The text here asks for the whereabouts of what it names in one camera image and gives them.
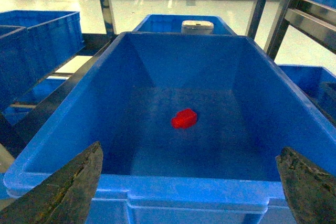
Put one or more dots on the blue bin at left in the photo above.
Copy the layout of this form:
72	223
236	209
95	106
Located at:
33	44

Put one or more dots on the blue bin behind large bin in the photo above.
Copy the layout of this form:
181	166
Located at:
164	23

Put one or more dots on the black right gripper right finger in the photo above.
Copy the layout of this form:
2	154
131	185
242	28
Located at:
309	189

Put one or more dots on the red toy block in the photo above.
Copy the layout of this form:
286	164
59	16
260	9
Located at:
184	119

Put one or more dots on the white device in bin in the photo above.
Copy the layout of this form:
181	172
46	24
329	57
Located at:
198	27

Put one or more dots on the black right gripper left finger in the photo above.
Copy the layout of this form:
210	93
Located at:
63	197

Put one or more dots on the large blue bin left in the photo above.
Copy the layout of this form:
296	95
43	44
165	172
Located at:
220	170

